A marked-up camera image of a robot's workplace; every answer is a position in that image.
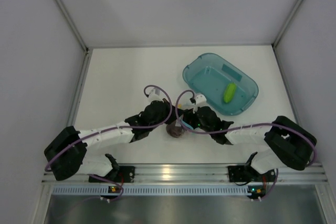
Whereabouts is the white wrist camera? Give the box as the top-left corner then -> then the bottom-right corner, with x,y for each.
190,94 -> 207,113
146,88 -> 162,103

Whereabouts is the aluminium corner post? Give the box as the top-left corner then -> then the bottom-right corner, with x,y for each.
271,0 -> 323,49
39,0 -> 91,54

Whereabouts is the green fake cucumber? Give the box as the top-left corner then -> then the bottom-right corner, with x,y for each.
223,83 -> 237,103

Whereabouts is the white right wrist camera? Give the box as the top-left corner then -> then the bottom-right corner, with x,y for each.
190,94 -> 207,113

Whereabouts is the right aluminium corner post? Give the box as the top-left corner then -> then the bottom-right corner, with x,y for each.
271,0 -> 323,49

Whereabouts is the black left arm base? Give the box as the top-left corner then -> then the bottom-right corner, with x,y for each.
114,166 -> 135,183

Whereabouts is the clear zip top bag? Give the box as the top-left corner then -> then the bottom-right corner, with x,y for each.
166,104 -> 194,132

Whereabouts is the teal plastic bin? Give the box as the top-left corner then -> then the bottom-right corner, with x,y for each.
182,53 -> 259,116

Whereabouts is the white slotted cable duct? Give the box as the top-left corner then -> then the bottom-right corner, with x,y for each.
52,185 -> 262,196

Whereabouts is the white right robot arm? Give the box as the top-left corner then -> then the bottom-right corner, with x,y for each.
180,106 -> 317,180

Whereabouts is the brown fake chocolate food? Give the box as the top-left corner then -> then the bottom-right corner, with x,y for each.
166,123 -> 184,138

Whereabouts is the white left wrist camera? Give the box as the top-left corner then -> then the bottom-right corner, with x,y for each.
146,88 -> 162,103

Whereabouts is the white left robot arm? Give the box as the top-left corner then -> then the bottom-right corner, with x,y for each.
44,99 -> 174,183

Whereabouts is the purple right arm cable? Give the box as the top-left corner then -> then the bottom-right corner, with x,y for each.
175,90 -> 318,167

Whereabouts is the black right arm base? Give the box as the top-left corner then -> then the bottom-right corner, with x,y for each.
227,165 -> 250,183

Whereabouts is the aluminium rail front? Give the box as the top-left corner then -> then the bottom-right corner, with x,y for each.
43,163 -> 328,183

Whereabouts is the left aluminium corner post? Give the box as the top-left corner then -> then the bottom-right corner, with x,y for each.
39,0 -> 91,54

